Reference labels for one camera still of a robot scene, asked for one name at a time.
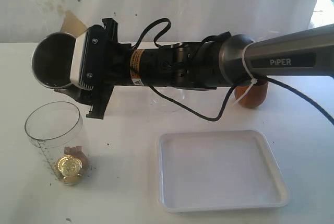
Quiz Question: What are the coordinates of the clear plastic dome lid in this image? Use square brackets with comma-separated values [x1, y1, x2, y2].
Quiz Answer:
[150, 87, 188, 113]

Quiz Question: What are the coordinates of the stainless steel cup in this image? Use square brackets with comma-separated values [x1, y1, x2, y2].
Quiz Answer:
[32, 32, 76, 89]

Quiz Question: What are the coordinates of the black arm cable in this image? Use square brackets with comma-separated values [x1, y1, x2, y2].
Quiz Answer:
[135, 18, 334, 125]

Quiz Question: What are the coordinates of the white zip tie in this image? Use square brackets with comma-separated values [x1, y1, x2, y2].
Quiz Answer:
[232, 43, 259, 107]

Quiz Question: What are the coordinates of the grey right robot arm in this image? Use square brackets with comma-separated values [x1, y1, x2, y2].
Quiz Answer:
[70, 18, 333, 119]

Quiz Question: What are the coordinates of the clear plastic measuring cup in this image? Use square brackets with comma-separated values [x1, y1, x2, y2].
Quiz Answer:
[24, 101, 90, 184]

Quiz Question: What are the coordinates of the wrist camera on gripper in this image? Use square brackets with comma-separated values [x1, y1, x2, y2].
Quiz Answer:
[70, 25, 106, 90]

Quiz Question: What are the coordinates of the white rectangular tray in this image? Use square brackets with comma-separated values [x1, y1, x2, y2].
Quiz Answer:
[157, 130, 290, 213]

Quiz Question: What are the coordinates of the brown wooden bowl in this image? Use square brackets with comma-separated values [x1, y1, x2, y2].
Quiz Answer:
[234, 79, 268, 109]

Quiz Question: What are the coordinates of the gold coin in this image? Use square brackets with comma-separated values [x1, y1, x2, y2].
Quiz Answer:
[57, 155, 82, 178]

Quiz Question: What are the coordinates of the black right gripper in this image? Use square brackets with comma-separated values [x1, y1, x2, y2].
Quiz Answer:
[54, 18, 130, 119]

